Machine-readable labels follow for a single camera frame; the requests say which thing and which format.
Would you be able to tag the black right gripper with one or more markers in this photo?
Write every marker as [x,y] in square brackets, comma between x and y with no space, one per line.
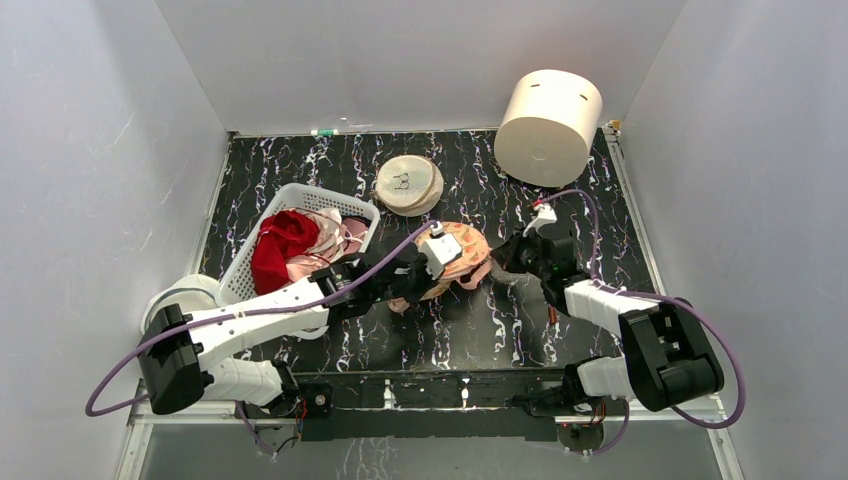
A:
[523,254]

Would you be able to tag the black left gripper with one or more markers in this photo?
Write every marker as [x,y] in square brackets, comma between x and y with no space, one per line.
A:
[427,282]

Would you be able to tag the pink floral mesh laundry bag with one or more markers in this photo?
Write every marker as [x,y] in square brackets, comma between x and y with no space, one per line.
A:
[471,268]

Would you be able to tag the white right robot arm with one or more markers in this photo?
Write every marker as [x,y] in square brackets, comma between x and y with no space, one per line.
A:
[666,357]

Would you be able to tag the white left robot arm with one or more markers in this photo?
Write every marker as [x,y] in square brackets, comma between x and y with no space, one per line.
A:
[188,356]

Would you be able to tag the round white mesh laundry bag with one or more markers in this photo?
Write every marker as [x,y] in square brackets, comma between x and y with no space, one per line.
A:
[409,185]

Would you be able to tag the white plastic laundry basket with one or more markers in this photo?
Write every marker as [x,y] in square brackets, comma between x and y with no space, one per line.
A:
[237,285]

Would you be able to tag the round white mesh bag left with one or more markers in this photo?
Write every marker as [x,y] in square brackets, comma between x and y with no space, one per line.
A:
[193,292]

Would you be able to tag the pink and white bras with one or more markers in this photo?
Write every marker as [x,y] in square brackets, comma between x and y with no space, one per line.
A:
[337,236]

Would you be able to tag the red garment in basket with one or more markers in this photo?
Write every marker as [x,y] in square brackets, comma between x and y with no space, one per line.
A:
[281,237]

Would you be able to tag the large cream cylinder drum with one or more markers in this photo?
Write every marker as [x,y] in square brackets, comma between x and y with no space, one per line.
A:
[548,128]

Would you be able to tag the green white tape piece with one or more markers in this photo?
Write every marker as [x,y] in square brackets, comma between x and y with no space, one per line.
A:
[324,132]

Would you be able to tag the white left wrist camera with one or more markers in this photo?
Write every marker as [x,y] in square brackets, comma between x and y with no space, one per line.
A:
[440,252]

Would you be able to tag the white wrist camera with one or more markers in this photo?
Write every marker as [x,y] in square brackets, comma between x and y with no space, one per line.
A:
[440,252]
[543,214]

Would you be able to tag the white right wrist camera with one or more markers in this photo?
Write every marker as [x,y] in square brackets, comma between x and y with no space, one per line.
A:
[543,214]

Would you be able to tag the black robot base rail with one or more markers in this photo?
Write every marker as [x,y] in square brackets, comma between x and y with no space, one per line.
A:
[417,404]

